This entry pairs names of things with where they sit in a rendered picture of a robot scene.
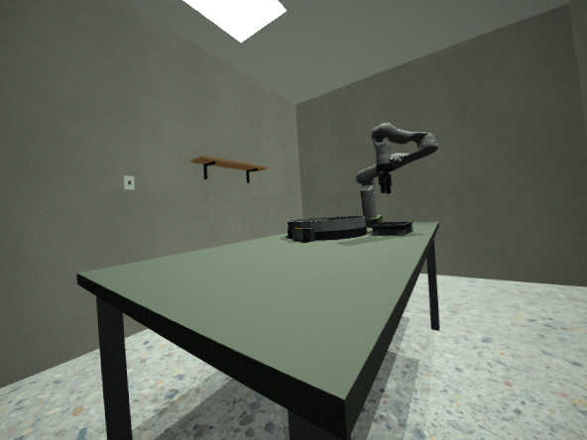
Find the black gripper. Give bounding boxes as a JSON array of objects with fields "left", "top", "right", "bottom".
[{"left": 377, "top": 164, "right": 393, "bottom": 194}]

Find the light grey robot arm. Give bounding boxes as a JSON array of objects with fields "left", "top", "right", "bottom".
[{"left": 356, "top": 123, "right": 438, "bottom": 219}]

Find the grey round turntable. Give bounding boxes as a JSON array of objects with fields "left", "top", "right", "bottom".
[{"left": 288, "top": 216, "right": 367, "bottom": 243}]

